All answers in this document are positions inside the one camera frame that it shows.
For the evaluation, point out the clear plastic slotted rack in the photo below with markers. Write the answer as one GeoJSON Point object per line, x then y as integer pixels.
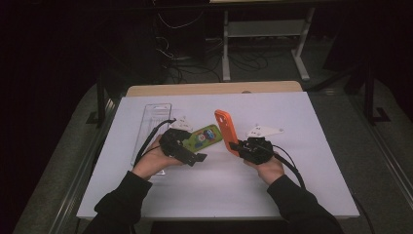
{"type": "Point", "coordinates": [156, 113]}

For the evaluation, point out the grey metal frame rail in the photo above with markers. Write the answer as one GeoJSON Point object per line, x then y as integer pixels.
{"type": "Point", "coordinates": [389, 165]}
{"type": "Point", "coordinates": [81, 182]}

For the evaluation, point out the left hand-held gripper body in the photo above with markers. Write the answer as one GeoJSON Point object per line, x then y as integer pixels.
{"type": "Point", "coordinates": [173, 146]}

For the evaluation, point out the green cartoon print phone case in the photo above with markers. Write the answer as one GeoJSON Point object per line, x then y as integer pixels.
{"type": "Point", "coordinates": [205, 138]}

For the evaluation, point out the orange phone case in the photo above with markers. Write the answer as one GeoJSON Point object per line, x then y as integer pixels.
{"type": "Point", "coordinates": [225, 130]}

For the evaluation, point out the black metal stand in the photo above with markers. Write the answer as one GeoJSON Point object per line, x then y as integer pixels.
{"type": "Point", "coordinates": [101, 97]}
{"type": "Point", "coordinates": [368, 97]}

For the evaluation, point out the white desk frame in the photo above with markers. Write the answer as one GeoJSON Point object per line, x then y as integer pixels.
{"type": "Point", "coordinates": [259, 28]}

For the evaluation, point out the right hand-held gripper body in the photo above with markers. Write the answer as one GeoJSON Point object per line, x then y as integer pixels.
{"type": "Point", "coordinates": [259, 151]}

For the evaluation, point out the person's right hand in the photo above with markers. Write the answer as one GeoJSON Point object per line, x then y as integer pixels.
{"type": "Point", "coordinates": [269, 170]}

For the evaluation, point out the person's left hand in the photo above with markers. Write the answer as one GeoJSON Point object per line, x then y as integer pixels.
{"type": "Point", "coordinates": [152, 161]}

